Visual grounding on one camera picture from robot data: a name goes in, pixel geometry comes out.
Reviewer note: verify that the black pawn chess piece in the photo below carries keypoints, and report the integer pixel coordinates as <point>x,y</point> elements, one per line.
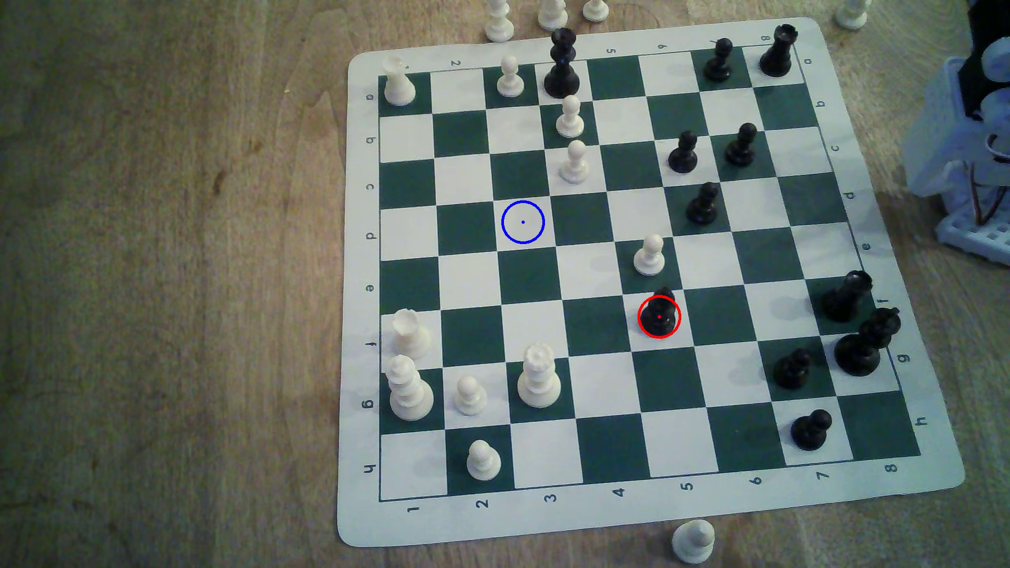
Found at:
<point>661,308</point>
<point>741,148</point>
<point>791,371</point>
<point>810,432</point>
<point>683,156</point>
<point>718,65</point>
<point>702,207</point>

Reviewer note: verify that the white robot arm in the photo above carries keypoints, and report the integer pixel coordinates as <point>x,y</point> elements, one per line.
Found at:
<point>939,134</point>

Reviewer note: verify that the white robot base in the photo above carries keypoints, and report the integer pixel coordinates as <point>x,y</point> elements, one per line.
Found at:
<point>974,237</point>

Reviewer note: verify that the white rook chess piece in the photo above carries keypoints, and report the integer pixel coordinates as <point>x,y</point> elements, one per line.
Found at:
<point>410,335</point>
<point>398,85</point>

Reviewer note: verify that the white pawn chess piece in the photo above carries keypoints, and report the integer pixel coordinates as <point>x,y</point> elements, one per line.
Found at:
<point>575,166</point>
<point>694,543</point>
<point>650,256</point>
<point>470,397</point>
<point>483,462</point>
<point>510,79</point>
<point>570,120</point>

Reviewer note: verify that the green white chess board mat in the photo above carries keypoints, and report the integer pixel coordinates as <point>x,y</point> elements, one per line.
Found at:
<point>600,457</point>

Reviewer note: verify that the black queen chess piece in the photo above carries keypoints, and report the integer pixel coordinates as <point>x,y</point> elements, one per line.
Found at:
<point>562,75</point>

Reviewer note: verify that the black king chess piece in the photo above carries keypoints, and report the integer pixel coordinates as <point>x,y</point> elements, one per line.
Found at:
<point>860,351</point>

